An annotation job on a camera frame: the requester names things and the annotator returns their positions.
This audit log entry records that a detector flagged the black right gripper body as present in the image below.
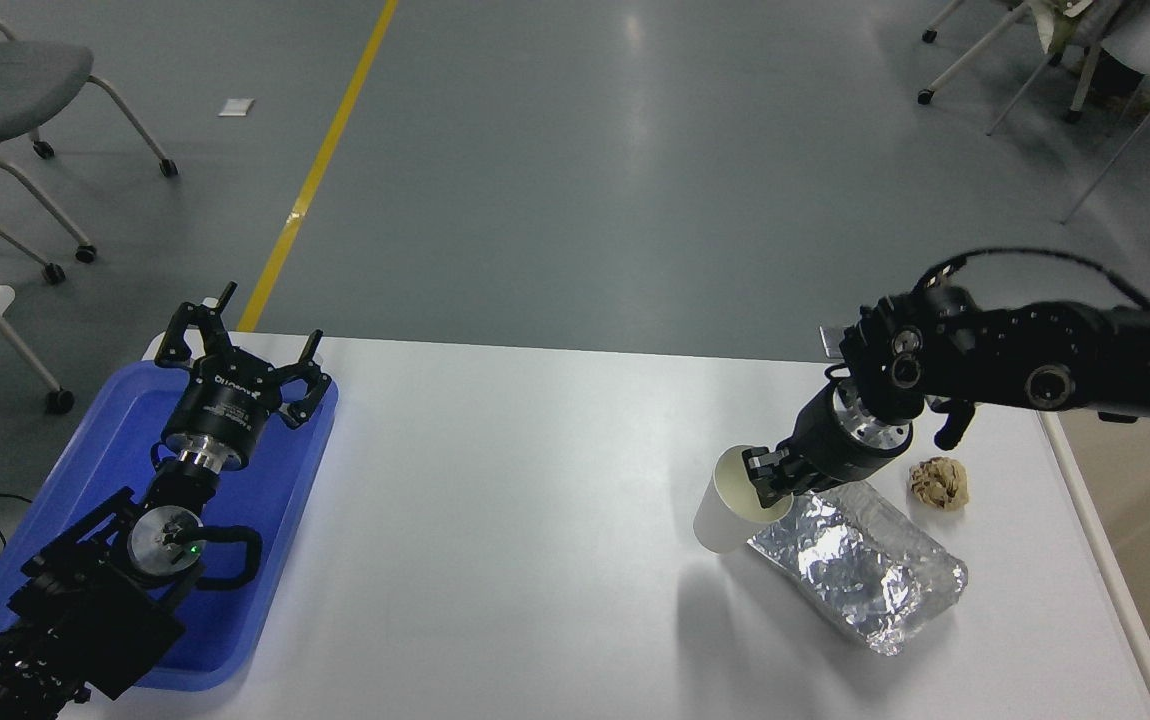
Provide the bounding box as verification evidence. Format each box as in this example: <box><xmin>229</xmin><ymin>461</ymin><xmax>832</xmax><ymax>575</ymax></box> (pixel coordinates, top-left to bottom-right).
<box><xmin>778</xmin><ymin>385</ymin><xmax>903</xmax><ymax>494</ymax></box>

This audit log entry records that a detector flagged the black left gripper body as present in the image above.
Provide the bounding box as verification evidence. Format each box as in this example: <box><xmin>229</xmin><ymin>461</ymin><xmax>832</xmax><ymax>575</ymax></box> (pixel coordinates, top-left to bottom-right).
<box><xmin>161</xmin><ymin>350</ymin><xmax>286</xmax><ymax>471</ymax></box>

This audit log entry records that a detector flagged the white paper cup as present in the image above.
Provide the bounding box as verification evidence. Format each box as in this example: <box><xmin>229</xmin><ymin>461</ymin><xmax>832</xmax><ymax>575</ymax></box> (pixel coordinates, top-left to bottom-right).
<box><xmin>692</xmin><ymin>444</ymin><xmax>796</xmax><ymax>556</ymax></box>

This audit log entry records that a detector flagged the blue plastic tray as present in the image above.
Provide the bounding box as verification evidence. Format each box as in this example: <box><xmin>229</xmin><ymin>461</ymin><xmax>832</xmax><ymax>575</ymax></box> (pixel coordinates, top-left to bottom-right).
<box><xmin>0</xmin><ymin>360</ymin><xmax>341</xmax><ymax>693</ymax></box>

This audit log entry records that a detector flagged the crumpled tan paper ball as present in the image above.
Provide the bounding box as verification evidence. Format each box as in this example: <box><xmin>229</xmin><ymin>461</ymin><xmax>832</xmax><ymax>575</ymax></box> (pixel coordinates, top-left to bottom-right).
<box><xmin>907</xmin><ymin>457</ymin><xmax>970</xmax><ymax>513</ymax></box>

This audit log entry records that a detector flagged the crumpled silver foil tray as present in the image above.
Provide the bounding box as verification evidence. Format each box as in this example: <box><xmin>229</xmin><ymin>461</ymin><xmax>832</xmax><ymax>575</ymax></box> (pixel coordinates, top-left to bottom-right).
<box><xmin>746</xmin><ymin>480</ymin><xmax>969</xmax><ymax>656</ymax></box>

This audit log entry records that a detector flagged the white-legged chair with casters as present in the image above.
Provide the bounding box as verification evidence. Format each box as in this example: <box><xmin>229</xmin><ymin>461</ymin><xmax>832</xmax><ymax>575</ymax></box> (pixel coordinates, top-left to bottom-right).
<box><xmin>918</xmin><ymin>0</ymin><xmax>1101</xmax><ymax>136</ymax></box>

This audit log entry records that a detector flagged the person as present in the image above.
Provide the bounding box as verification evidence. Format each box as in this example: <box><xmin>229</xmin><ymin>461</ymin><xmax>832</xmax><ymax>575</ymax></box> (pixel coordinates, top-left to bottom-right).
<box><xmin>1030</xmin><ymin>0</ymin><xmax>1150</xmax><ymax>106</ymax></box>

